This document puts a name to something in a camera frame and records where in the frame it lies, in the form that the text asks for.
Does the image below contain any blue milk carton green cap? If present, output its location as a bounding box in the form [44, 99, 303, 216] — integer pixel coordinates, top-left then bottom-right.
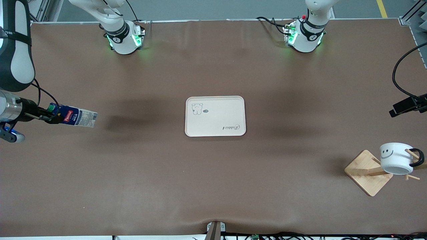
[48, 103, 98, 128]

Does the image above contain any white cup with black handle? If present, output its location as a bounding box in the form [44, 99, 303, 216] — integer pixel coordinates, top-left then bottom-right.
[380, 142, 425, 176]

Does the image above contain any wooden cup rack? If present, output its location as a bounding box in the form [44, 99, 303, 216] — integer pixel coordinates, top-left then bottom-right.
[345, 148, 427, 197]

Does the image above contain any cream plastic tray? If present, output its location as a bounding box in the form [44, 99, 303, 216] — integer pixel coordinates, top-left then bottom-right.
[185, 96, 247, 137]

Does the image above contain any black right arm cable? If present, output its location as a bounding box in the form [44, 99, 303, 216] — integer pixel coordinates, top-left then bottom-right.
[31, 78, 60, 115]

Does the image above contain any aluminium frame post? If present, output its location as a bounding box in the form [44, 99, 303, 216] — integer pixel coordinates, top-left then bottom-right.
[28, 0, 64, 24]
[399, 0, 427, 27]

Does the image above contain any black base cable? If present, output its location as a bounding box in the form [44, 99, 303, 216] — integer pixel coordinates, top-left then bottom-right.
[256, 17, 291, 37]

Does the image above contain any brown table edge bracket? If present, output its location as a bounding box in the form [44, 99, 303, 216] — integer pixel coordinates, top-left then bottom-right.
[206, 221, 227, 240]

